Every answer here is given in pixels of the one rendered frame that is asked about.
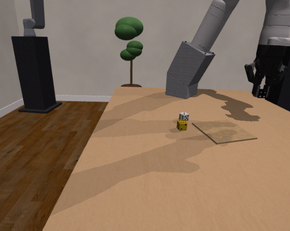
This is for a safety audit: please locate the yellow die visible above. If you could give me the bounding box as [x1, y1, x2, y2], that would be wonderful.
[177, 120, 188, 130]

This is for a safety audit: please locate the white die with black pips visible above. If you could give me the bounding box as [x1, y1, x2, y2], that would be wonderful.
[179, 112, 189, 121]

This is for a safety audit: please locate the translucent tan mat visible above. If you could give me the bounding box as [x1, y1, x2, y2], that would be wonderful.
[192, 120, 257, 144]

